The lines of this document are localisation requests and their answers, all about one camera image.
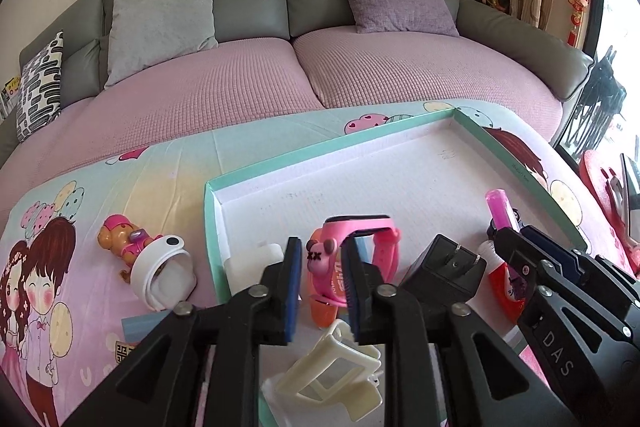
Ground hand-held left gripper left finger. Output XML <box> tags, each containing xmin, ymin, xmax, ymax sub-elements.
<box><xmin>62</xmin><ymin>236</ymin><xmax>304</xmax><ymax>427</ymax></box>

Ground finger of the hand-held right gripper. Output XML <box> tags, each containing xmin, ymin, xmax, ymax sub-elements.
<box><xmin>520</xmin><ymin>225</ymin><xmax>640</xmax><ymax>308</ymax></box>
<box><xmin>492</xmin><ymin>227</ymin><xmax>634</xmax><ymax>344</ymax></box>

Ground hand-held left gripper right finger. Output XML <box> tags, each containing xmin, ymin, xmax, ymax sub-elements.
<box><xmin>342</xmin><ymin>237</ymin><xmax>556</xmax><ymax>427</ymax></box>

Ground red white bottle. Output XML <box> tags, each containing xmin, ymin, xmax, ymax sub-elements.
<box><xmin>475</xmin><ymin>239</ymin><xmax>531</xmax><ymax>325</ymax></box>

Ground pink transparent lighter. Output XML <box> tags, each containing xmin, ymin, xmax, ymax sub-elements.
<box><xmin>485</xmin><ymin>188</ymin><xmax>521</xmax><ymax>238</ymax></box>

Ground white power adapter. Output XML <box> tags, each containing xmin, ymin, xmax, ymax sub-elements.
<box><xmin>222</xmin><ymin>243</ymin><xmax>285</xmax><ymax>303</ymax></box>

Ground pink smart watch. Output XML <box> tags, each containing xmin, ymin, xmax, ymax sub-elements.
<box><xmin>306</xmin><ymin>214</ymin><xmax>402</xmax><ymax>308</ymax></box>

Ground white hair claw clip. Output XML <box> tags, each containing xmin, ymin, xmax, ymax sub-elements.
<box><xmin>272</xmin><ymin>319</ymin><xmax>383</xmax><ymax>423</ymax></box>

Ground black power adapter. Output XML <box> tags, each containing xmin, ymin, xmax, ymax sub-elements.
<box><xmin>400</xmin><ymin>234</ymin><xmax>488</xmax><ymax>308</ymax></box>

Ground teal cardboard box lid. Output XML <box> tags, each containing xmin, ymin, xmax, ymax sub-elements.
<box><xmin>203</xmin><ymin>107</ymin><xmax>588</xmax><ymax>427</ymax></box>

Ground red round cushion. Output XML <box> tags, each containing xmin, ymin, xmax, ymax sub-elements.
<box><xmin>579</xmin><ymin>149</ymin><xmax>640</xmax><ymax>278</ymax></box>

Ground white smart watch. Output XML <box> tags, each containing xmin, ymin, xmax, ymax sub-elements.
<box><xmin>131</xmin><ymin>233</ymin><xmax>197</xmax><ymax>312</ymax></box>

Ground black metal rack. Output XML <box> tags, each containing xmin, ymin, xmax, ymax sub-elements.
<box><xmin>562</xmin><ymin>47</ymin><xmax>628</xmax><ymax>152</ymax></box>

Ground printed blanket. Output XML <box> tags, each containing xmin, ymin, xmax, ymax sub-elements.
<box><xmin>0</xmin><ymin>99</ymin><xmax>640</xmax><ymax>427</ymax></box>

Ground black gold patterned box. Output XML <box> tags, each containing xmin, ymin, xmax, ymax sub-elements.
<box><xmin>114</xmin><ymin>339</ymin><xmax>143</xmax><ymax>365</ymax></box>

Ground pink toy puppy figure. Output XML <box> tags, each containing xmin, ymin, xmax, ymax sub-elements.
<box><xmin>97</xmin><ymin>214</ymin><xmax>166</xmax><ymax>283</ymax></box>

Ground pink sofa cover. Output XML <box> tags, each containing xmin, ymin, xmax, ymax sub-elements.
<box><xmin>0</xmin><ymin>34</ymin><xmax>563</xmax><ymax>208</ymax></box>

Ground plain grey pillow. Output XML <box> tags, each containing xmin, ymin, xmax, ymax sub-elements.
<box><xmin>104</xmin><ymin>0</ymin><xmax>219</xmax><ymax>88</ymax></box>

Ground black white patterned pillow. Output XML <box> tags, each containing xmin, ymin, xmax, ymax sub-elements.
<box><xmin>16</xmin><ymin>30</ymin><xmax>65</xmax><ymax>142</ymax></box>

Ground white rack with books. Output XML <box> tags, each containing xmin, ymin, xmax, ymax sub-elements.
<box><xmin>0</xmin><ymin>77</ymin><xmax>21</xmax><ymax>118</ymax></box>

